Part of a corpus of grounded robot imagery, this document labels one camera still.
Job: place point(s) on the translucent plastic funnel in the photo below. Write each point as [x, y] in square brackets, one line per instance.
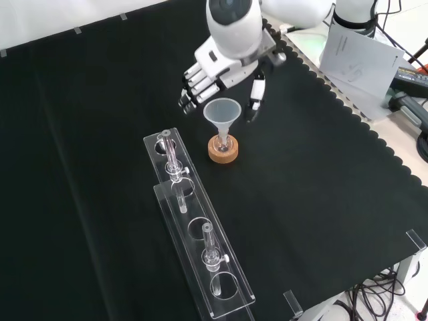
[222, 115]

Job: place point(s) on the glass round-bottom flask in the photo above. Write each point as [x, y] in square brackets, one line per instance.
[222, 145]

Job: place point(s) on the black cloth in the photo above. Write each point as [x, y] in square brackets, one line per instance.
[301, 200]

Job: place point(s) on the white paper booklet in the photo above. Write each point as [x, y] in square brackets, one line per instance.
[361, 67]

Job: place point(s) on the black and green device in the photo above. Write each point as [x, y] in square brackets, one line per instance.
[409, 107]

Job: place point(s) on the black power adapter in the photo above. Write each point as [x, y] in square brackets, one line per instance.
[413, 78]

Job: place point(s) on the aluminium bench leg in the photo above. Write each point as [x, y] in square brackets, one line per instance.
[408, 269]

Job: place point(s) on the black tripod leg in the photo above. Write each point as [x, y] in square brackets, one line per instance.
[418, 51]

